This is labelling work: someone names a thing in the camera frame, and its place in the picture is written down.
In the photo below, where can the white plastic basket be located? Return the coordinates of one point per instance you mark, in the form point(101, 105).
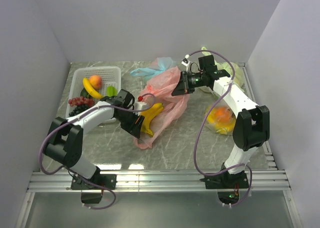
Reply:
point(111, 76)

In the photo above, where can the yellow banana bunch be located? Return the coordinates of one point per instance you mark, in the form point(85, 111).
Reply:
point(149, 115)

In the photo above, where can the green avocado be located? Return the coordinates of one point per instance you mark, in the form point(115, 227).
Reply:
point(84, 93)

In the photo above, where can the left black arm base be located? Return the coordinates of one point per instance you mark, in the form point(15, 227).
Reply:
point(92, 190)

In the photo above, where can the aluminium mounting rail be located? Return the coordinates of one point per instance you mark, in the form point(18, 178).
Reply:
point(157, 181)

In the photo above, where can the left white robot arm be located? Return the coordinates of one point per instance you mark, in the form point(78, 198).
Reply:
point(64, 142)

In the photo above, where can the clear bag of fruits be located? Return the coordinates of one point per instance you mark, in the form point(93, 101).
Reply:
point(221, 120)

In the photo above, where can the green tied plastic bag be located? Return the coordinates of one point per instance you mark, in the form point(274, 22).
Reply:
point(239, 78)

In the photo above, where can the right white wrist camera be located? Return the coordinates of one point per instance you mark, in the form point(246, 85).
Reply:
point(185, 61)

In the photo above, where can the black grape bunch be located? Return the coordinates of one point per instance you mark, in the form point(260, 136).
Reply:
point(78, 109)

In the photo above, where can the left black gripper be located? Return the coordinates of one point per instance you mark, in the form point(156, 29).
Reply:
point(133, 128)

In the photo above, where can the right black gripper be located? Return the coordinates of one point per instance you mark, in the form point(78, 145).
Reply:
point(183, 86)

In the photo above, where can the red grape bunch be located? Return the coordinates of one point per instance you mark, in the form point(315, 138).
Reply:
point(81, 101)

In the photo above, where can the green starfruit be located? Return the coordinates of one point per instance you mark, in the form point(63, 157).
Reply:
point(111, 91)

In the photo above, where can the blue tied plastic bag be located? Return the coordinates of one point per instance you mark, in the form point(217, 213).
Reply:
point(155, 68)

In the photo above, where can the single yellow banana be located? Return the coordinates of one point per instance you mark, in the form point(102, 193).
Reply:
point(91, 91)

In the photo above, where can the pink plastic bag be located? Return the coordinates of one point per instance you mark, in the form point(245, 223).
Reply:
point(159, 90)

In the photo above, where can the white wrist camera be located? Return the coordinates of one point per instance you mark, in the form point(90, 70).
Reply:
point(185, 61)
point(139, 106)

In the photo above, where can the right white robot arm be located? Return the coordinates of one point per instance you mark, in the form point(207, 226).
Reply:
point(252, 122)

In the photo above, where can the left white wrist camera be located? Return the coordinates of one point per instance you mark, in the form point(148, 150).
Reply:
point(139, 106)

